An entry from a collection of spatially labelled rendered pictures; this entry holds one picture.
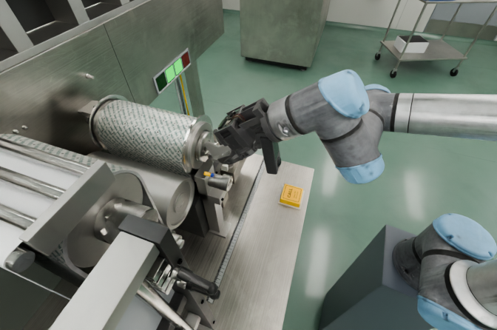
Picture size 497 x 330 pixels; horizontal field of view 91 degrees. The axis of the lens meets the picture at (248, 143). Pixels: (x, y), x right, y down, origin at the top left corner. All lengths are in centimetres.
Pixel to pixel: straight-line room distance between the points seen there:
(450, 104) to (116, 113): 67
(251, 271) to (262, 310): 10
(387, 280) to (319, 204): 119
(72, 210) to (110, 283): 9
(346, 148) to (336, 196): 169
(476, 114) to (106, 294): 54
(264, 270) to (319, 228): 115
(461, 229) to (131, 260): 70
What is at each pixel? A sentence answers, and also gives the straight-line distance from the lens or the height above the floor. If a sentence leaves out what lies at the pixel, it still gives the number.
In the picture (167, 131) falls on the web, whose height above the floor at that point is 131.
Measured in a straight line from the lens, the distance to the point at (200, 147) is 56.
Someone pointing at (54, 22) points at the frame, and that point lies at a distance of 81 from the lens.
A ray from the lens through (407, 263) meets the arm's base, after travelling 89.
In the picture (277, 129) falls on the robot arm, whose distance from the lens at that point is 43.
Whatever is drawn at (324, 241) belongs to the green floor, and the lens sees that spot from 189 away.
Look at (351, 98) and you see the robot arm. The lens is 38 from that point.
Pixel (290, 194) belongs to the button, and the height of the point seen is 92.
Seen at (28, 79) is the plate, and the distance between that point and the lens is 69.
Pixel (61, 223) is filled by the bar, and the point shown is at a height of 144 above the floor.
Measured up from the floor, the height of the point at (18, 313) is 95.
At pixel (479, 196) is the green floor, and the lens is 269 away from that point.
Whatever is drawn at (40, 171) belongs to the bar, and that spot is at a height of 144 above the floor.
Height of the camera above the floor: 168
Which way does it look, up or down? 46 degrees down
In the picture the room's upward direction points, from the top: straight up
